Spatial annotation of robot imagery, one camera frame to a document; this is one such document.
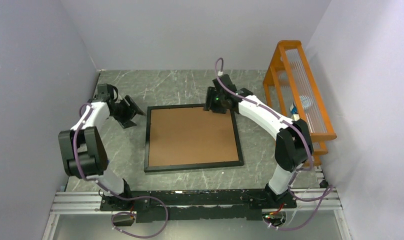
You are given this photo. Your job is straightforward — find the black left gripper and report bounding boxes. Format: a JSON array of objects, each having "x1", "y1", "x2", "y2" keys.
[{"x1": 111, "y1": 96, "x2": 146, "y2": 130}]

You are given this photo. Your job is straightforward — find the brown backing board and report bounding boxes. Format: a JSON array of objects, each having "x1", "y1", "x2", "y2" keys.
[{"x1": 148, "y1": 106, "x2": 240, "y2": 168}]

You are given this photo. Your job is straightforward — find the black picture frame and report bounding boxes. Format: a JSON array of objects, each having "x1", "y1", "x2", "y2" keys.
[{"x1": 143, "y1": 103, "x2": 245, "y2": 173}]

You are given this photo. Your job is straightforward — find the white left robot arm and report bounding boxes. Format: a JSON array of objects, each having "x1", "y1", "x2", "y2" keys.
[{"x1": 58, "y1": 83, "x2": 145, "y2": 210}]

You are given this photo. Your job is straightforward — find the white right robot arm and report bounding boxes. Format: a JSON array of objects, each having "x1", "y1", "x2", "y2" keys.
[{"x1": 203, "y1": 71, "x2": 313, "y2": 208}]

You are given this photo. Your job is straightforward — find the orange wooden shelf rack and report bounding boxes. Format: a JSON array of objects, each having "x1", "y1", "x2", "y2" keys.
[{"x1": 262, "y1": 40, "x2": 337, "y2": 167}]

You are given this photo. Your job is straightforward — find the white box in shelf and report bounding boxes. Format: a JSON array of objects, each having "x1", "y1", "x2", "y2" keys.
[{"x1": 289, "y1": 103, "x2": 300, "y2": 121}]

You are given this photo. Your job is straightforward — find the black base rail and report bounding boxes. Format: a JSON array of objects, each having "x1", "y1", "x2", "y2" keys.
[{"x1": 99, "y1": 188, "x2": 297, "y2": 223}]

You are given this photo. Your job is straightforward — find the aluminium table rail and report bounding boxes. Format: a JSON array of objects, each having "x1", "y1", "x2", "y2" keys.
[{"x1": 43, "y1": 166, "x2": 353, "y2": 240}]

